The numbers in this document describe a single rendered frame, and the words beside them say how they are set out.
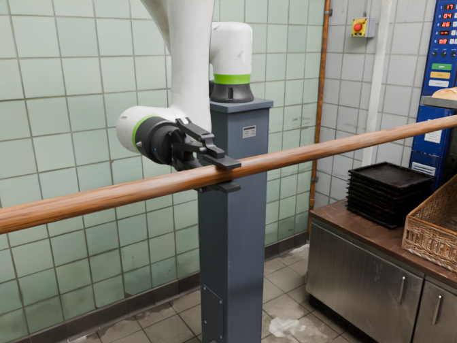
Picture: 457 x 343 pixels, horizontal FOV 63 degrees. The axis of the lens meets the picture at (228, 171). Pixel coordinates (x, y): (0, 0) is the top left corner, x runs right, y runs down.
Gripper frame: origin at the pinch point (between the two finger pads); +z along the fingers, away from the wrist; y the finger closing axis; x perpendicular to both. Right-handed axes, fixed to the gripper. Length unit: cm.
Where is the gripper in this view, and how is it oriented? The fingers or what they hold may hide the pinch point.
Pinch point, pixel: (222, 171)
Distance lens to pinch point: 60.2
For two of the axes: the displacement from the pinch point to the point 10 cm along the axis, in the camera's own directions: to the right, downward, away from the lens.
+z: 5.6, 2.8, -7.8
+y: 0.0, 9.4, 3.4
